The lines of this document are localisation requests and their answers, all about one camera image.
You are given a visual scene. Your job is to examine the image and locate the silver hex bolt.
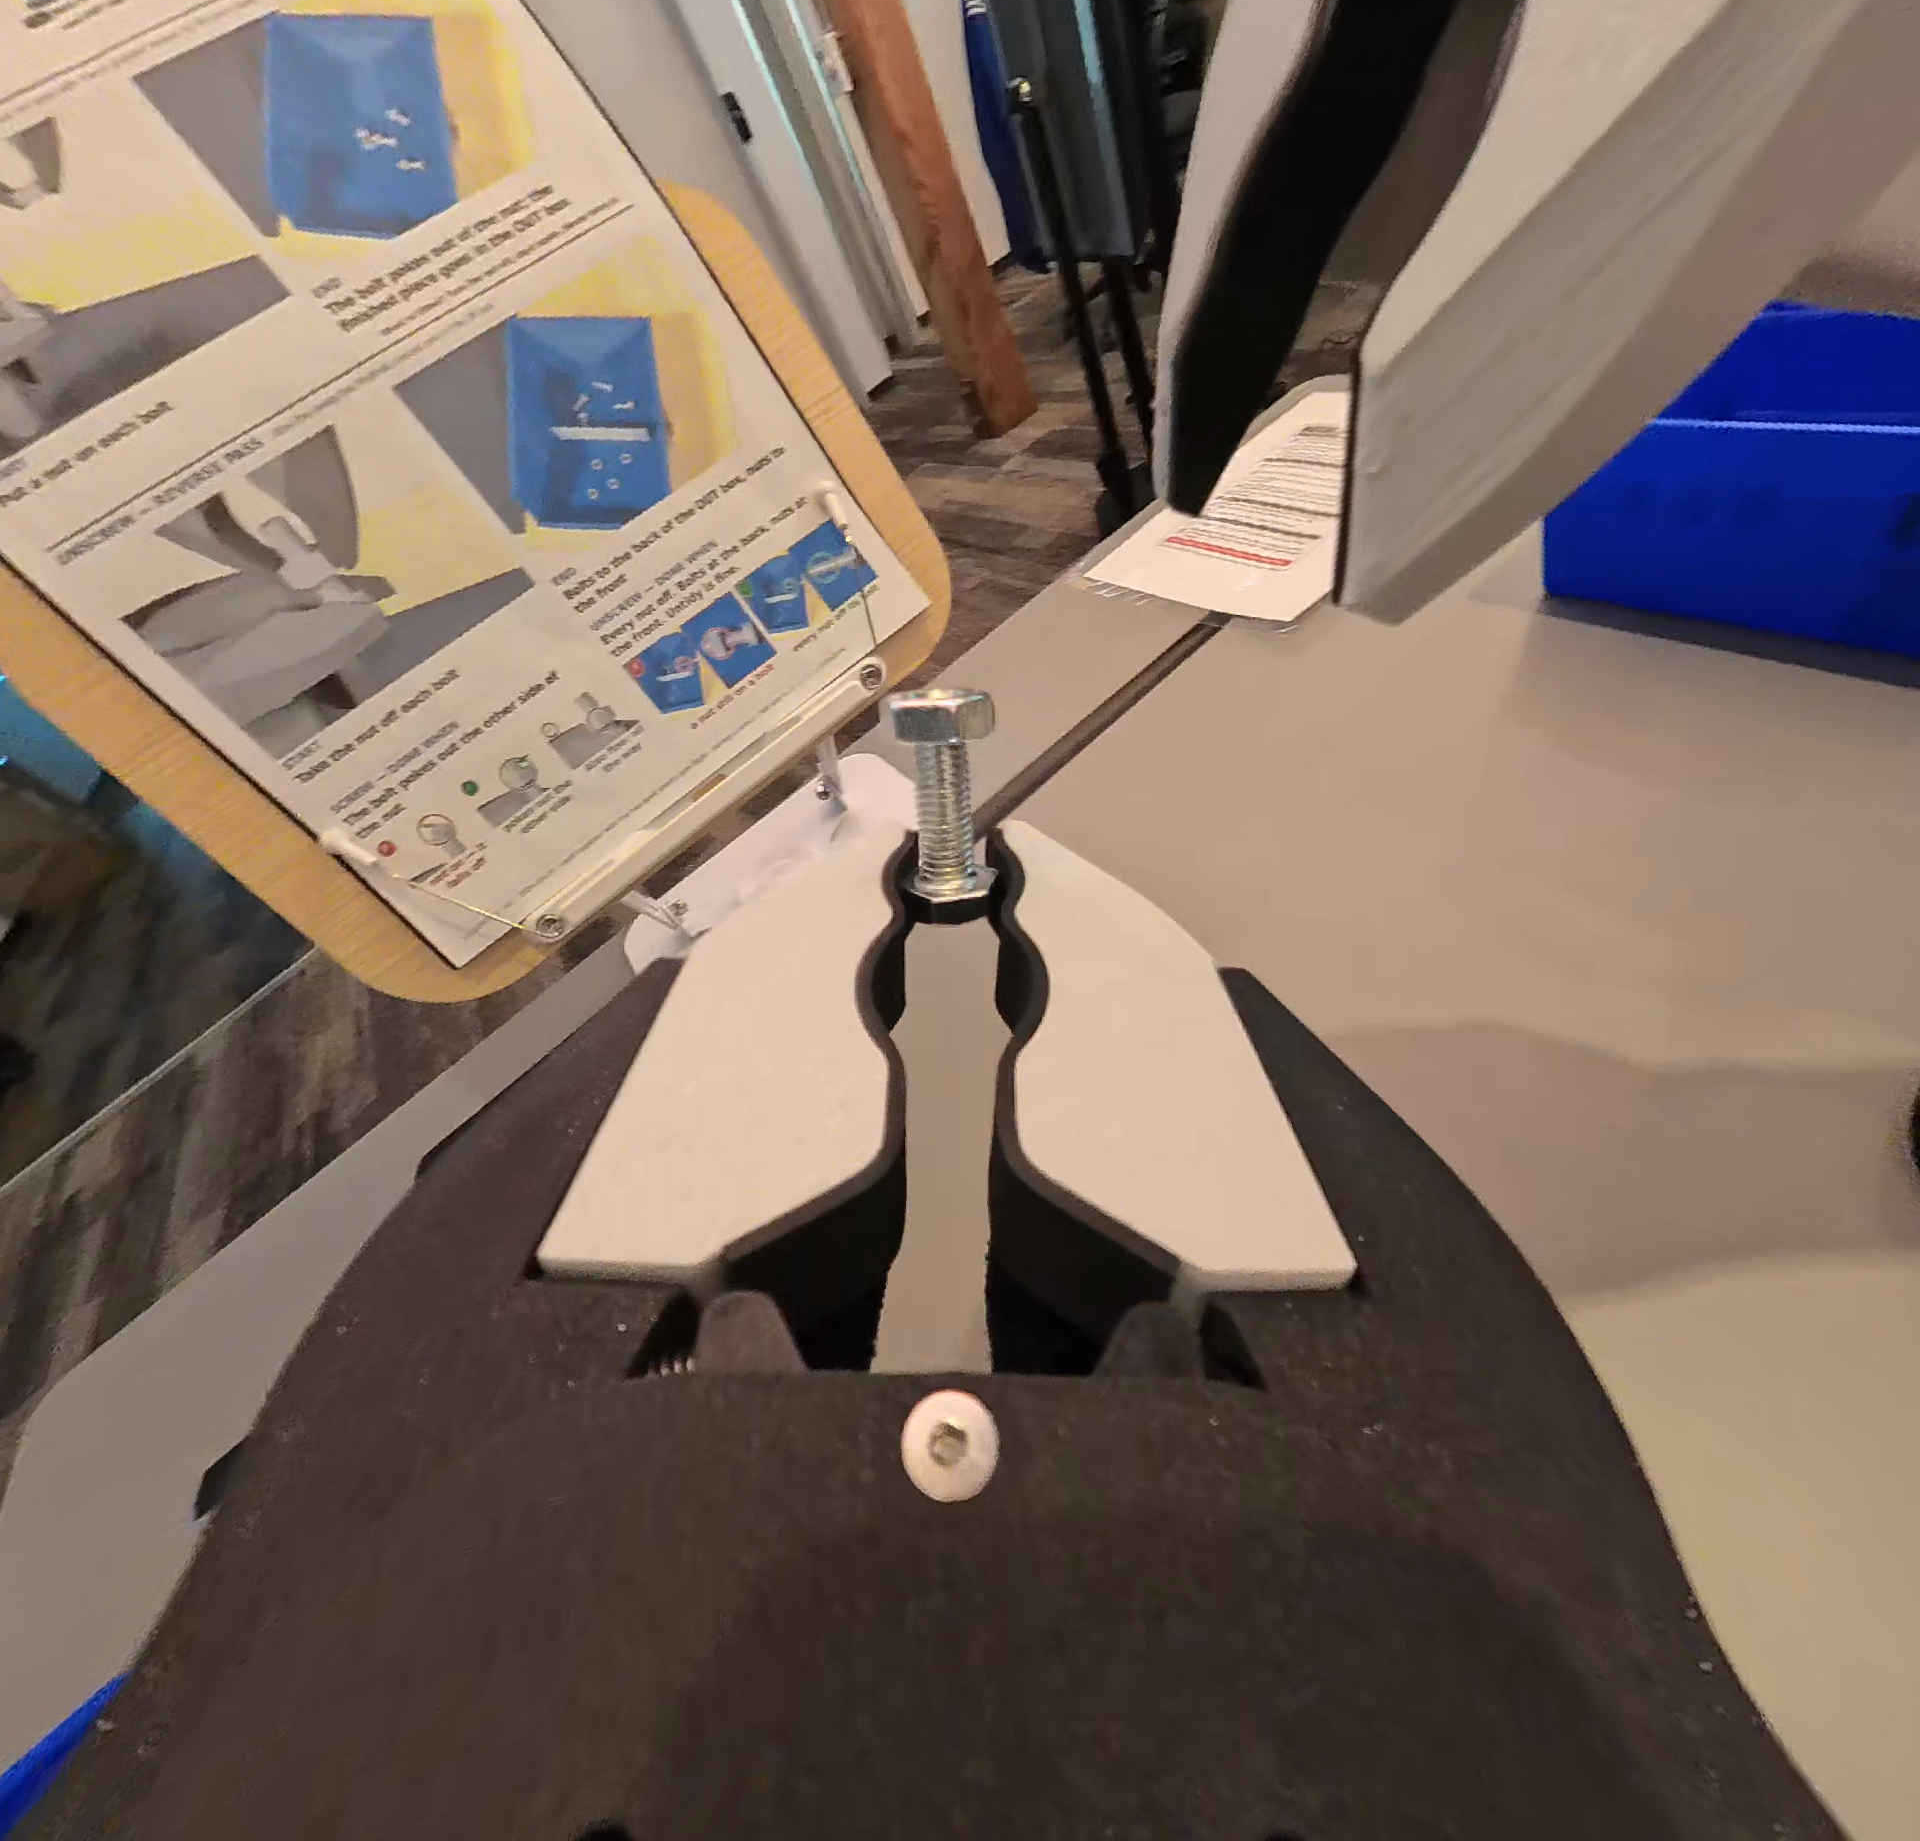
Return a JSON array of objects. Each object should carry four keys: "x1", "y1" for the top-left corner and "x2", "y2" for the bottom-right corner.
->
[{"x1": 886, "y1": 687, "x2": 995, "y2": 890}]

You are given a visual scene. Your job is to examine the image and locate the wooden post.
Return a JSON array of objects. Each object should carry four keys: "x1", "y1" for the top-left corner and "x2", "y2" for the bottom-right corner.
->
[{"x1": 794, "y1": 0, "x2": 1040, "y2": 440}]

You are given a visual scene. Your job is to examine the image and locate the white stand base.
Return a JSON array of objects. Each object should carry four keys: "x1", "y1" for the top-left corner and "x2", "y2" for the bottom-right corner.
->
[{"x1": 621, "y1": 753, "x2": 918, "y2": 972}]

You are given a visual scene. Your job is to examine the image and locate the black tripod stand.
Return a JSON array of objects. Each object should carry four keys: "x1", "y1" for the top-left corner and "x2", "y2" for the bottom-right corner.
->
[{"x1": 1006, "y1": 0, "x2": 1203, "y2": 515}]

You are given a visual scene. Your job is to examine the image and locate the printed paper sheet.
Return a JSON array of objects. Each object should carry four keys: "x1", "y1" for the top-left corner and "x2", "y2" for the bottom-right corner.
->
[{"x1": 1083, "y1": 378, "x2": 1359, "y2": 627}]

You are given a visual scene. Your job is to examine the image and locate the blue plastic bin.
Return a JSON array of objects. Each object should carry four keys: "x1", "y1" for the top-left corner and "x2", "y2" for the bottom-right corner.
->
[
  {"x1": 1542, "y1": 299, "x2": 1920, "y2": 658},
  {"x1": 0, "y1": 1667, "x2": 129, "y2": 1841}
]

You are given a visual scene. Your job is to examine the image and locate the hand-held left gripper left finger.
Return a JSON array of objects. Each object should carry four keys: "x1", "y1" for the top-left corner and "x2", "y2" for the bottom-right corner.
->
[{"x1": 536, "y1": 827, "x2": 919, "y2": 1295}]

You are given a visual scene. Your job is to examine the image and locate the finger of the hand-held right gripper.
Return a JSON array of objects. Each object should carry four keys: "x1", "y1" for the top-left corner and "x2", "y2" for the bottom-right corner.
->
[
  {"x1": 1154, "y1": 0, "x2": 1520, "y2": 518},
  {"x1": 1336, "y1": 0, "x2": 1920, "y2": 627}
]

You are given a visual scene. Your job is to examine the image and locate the printed instruction sheet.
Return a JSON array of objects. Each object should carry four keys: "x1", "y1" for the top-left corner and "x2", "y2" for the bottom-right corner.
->
[{"x1": 0, "y1": 0, "x2": 933, "y2": 972}]

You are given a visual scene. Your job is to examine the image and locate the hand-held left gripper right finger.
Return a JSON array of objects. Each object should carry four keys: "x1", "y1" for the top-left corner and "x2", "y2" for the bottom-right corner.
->
[{"x1": 982, "y1": 819, "x2": 1361, "y2": 1295}]

